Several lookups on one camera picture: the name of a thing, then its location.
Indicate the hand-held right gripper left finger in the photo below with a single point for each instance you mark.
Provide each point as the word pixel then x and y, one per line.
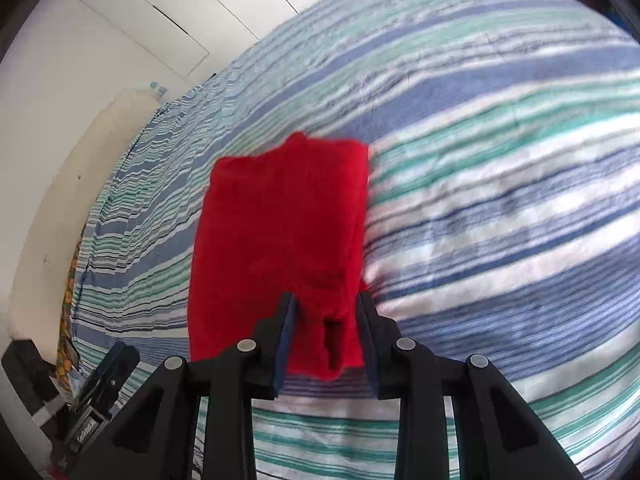
pixel 282 350

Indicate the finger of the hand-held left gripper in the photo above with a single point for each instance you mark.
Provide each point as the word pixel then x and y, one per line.
pixel 112 367

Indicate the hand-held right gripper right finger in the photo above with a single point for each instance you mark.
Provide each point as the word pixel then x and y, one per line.
pixel 367 350

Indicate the red knitted sweater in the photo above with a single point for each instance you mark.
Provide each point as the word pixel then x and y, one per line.
pixel 280 220

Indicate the beige headboard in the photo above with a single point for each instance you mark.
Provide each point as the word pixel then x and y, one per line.
pixel 75 185

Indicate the striped bed blanket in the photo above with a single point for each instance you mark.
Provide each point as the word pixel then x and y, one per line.
pixel 500 210

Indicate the white wardrobe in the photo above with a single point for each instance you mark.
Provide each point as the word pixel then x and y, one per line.
pixel 175 5

